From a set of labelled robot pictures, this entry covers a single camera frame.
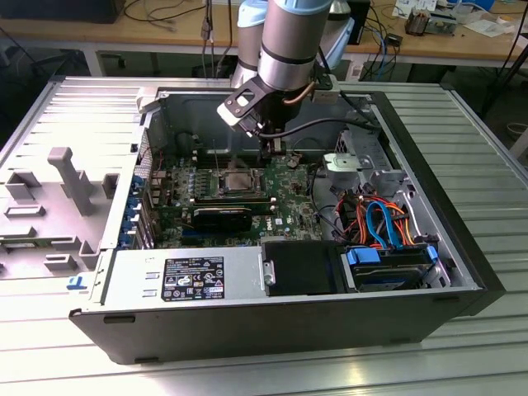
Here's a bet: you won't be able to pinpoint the grey parts rack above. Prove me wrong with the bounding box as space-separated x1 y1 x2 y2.
0 146 121 282

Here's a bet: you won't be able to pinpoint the silver metal drive cage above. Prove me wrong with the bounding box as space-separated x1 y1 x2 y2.
336 107 416 199

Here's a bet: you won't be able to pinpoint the tall black box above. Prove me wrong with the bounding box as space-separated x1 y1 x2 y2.
348 0 371 45

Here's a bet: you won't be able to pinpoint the black graphics card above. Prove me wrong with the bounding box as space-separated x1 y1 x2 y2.
191 205 253 233

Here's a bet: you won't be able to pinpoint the black drive bay cover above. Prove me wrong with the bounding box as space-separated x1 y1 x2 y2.
262 239 348 298

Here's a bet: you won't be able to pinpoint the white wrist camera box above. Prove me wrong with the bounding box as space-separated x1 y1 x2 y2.
217 78 269 133

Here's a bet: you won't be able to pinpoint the white case latch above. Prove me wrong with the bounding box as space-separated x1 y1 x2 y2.
134 85 163 116

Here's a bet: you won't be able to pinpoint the white papers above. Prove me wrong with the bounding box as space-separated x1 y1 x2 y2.
461 10 516 39

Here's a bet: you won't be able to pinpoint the brown transformer coil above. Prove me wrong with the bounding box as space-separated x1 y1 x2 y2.
404 8 432 37

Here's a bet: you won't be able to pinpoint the black desktop computer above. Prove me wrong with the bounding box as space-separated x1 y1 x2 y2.
0 0 125 24

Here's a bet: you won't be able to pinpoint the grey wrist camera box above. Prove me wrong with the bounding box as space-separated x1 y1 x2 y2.
311 73 342 104

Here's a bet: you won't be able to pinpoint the black camera cable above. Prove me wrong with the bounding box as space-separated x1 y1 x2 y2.
257 91 381 138

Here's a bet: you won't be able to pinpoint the blue flat wire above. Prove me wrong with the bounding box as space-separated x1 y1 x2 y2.
365 199 409 252

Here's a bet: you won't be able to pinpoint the silver power supply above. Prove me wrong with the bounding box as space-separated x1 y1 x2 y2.
101 246 266 307

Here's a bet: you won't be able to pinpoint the black open PC case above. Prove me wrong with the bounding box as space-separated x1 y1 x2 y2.
68 84 507 366

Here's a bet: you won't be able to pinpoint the wooden desk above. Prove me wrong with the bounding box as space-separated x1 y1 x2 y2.
0 0 528 69

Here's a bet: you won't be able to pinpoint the orange wire bundle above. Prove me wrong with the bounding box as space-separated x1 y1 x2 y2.
338 194 418 248

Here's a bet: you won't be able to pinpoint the green circuit device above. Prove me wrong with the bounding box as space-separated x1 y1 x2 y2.
427 12 459 36

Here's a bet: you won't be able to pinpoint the CPU socket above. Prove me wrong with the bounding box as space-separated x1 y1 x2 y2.
214 167 265 197

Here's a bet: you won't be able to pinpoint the silver CPU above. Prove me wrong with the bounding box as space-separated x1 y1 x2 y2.
225 171 253 193

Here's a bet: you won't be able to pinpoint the green motherboard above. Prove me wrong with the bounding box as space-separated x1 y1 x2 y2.
148 148 329 249

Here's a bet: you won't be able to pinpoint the hard disk in blue carrier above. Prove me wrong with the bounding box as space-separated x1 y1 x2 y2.
340 243 441 293

